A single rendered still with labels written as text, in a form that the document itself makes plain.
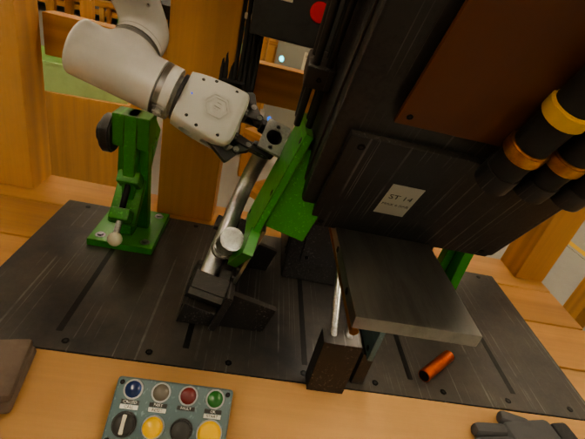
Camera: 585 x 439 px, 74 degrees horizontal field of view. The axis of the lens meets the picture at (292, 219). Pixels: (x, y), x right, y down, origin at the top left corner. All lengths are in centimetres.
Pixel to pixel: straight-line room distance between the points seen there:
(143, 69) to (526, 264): 109
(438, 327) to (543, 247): 81
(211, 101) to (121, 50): 14
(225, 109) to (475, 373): 66
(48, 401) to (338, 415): 40
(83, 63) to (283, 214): 35
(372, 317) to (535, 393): 50
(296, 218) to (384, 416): 34
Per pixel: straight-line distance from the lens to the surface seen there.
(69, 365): 68
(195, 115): 63
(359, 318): 47
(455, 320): 54
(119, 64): 65
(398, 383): 75
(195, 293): 68
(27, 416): 64
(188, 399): 57
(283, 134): 66
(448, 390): 80
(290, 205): 58
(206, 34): 90
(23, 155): 112
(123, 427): 57
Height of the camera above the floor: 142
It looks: 29 degrees down
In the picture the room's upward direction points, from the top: 15 degrees clockwise
